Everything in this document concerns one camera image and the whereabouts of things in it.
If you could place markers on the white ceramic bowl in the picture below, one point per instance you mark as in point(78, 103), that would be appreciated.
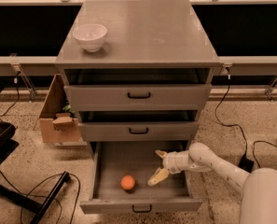
point(90, 37)

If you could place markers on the grey drawer cabinet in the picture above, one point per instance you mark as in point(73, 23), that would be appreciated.
point(141, 34)

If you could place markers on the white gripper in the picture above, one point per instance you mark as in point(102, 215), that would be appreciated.
point(169, 163)

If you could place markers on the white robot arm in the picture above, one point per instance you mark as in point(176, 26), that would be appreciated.
point(258, 189)

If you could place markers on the brown cardboard box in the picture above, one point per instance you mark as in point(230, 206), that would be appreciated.
point(56, 125)

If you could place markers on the black power adapter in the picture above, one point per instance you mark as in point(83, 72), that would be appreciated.
point(246, 164)

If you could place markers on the grey drawer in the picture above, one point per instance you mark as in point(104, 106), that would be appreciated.
point(113, 160)
point(100, 126)
point(136, 89)

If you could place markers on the grey middle drawer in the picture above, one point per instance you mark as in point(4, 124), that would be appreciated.
point(100, 126)

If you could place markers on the orange fruit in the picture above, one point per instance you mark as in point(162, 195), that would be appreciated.
point(127, 182)

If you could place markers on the black chair base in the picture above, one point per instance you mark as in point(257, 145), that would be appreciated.
point(33, 166)

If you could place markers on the grey bottom drawer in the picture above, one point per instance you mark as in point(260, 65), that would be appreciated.
point(113, 160)

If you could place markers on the grey top drawer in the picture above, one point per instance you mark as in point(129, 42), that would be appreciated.
point(136, 89)

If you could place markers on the grey window rail frame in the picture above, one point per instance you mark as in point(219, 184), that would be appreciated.
point(23, 64)

